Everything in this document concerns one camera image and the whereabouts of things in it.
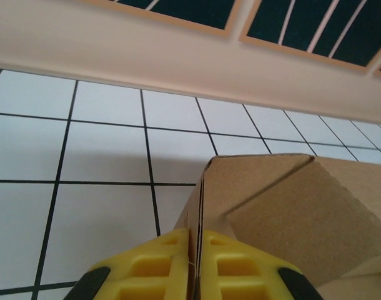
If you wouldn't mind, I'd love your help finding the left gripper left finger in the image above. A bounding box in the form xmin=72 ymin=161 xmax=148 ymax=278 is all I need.
xmin=64 ymin=227 xmax=191 ymax=300

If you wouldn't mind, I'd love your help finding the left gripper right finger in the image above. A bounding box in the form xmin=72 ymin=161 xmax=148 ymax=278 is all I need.
xmin=195 ymin=229 xmax=324 ymax=300

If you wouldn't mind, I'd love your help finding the brown cardboard paper box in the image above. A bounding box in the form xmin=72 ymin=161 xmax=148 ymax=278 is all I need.
xmin=173 ymin=152 xmax=381 ymax=300

